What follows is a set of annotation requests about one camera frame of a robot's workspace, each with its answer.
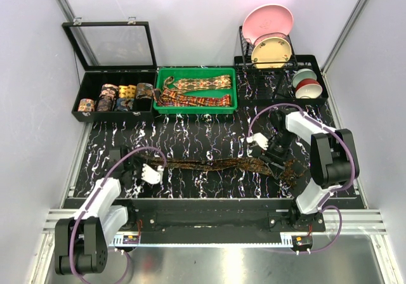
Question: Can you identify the rolled tie brown olive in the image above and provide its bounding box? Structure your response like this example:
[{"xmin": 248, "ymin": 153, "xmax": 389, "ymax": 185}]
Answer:
[{"xmin": 135, "ymin": 82, "xmax": 154, "ymax": 100}]

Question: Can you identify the black key pattern tie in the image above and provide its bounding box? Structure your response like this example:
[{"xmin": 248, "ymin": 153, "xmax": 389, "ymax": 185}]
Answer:
[{"xmin": 140, "ymin": 155, "xmax": 309, "ymax": 186}]

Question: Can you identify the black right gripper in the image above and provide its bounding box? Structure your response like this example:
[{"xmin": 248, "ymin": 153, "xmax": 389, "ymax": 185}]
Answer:
[{"xmin": 259, "ymin": 130, "xmax": 296, "ymax": 179}]

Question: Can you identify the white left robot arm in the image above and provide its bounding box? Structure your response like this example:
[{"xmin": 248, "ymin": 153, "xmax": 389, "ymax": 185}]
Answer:
[{"xmin": 54, "ymin": 148, "xmax": 141, "ymax": 278}]

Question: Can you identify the rolled tie yellow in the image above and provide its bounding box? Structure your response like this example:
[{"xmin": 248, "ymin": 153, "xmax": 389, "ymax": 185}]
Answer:
[{"xmin": 119, "ymin": 84, "xmax": 136, "ymax": 99}]

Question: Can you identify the rolled tie dark blue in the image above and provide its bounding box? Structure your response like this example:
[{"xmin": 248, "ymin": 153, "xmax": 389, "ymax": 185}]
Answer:
[{"xmin": 114, "ymin": 98, "xmax": 134, "ymax": 112}]

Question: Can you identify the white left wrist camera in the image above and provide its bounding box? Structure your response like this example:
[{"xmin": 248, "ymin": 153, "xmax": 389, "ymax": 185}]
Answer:
[{"xmin": 141, "ymin": 164, "xmax": 164, "ymax": 184}]

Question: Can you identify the pale green bowl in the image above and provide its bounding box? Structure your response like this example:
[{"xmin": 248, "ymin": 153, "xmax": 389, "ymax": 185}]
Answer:
[{"xmin": 292, "ymin": 68, "xmax": 317, "ymax": 89}]

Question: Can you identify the red multicolour checked tie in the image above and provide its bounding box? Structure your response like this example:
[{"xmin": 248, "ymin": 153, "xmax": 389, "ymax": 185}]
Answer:
[{"xmin": 152, "ymin": 89, "xmax": 232, "ymax": 107}]

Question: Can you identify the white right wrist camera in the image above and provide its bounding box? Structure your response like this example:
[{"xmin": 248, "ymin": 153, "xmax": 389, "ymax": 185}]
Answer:
[{"xmin": 247, "ymin": 132, "xmax": 268, "ymax": 150}]

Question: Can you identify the glass box lid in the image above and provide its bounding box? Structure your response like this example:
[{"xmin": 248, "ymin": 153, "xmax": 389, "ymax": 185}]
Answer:
[{"xmin": 62, "ymin": 21, "xmax": 157, "ymax": 71}]

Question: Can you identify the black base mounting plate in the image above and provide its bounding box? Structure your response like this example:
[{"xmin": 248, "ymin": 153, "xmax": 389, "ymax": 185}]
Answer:
[{"xmin": 122, "ymin": 210, "xmax": 325, "ymax": 232}]

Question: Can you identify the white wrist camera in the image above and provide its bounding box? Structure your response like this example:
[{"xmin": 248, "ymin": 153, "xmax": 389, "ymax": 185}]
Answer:
[
  {"xmin": 141, "ymin": 164, "xmax": 164, "ymax": 184},
  {"xmin": 247, "ymin": 132, "xmax": 268, "ymax": 150}
]

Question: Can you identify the rolled tie pink paisley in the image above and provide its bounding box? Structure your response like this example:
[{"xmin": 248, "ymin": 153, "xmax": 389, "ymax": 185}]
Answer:
[{"xmin": 100, "ymin": 84, "xmax": 119, "ymax": 99}]

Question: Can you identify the red bowl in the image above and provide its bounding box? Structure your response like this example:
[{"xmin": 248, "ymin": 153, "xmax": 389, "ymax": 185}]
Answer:
[{"xmin": 295, "ymin": 79, "xmax": 323, "ymax": 99}]

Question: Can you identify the aluminium frame rail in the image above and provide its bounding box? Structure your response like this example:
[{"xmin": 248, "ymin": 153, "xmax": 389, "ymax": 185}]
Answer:
[{"xmin": 43, "ymin": 208, "xmax": 388, "ymax": 236}]

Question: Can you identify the black dish tray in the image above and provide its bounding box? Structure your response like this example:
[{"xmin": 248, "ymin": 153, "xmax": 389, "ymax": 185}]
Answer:
[{"xmin": 234, "ymin": 55, "xmax": 329, "ymax": 107}]

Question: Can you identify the rolled tie dark floral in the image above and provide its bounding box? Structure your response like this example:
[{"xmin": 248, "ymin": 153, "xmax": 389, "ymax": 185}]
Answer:
[{"xmin": 96, "ymin": 96, "xmax": 115, "ymax": 112}]

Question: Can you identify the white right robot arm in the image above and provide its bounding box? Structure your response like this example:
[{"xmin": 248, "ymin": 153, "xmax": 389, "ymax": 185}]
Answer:
[{"xmin": 247, "ymin": 103, "xmax": 360, "ymax": 231}]

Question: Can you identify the cream ikat pattern tie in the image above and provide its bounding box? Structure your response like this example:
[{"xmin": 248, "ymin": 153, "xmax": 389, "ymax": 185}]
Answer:
[{"xmin": 163, "ymin": 75, "xmax": 232, "ymax": 93}]

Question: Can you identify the green plastic tray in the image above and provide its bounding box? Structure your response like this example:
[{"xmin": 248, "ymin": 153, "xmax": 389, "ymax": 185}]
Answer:
[{"xmin": 154, "ymin": 67, "xmax": 238, "ymax": 115}]

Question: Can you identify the black wire dish rack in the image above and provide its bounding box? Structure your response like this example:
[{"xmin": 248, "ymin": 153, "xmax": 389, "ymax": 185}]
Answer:
[{"xmin": 235, "ymin": 26, "xmax": 298, "ymax": 69}]

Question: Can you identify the pink plate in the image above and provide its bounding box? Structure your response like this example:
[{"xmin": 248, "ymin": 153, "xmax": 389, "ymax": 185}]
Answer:
[{"xmin": 242, "ymin": 4, "xmax": 294, "ymax": 43}]

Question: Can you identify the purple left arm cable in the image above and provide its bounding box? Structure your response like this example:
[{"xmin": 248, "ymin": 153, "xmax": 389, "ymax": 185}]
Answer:
[{"xmin": 70, "ymin": 146, "xmax": 168, "ymax": 281}]

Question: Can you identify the rolled tie blue orange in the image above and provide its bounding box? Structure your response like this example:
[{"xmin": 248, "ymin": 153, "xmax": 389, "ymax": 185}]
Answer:
[{"xmin": 77, "ymin": 98, "xmax": 95, "ymax": 112}]

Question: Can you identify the yellow floral plate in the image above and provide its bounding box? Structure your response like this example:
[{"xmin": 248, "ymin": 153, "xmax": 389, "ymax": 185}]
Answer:
[{"xmin": 251, "ymin": 37, "xmax": 292, "ymax": 69}]

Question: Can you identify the black tie storage box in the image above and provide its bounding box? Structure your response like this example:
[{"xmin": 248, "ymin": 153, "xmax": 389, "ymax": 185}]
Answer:
[{"xmin": 72, "ymin": 70, "xmax": 157, "ymax": 123}]

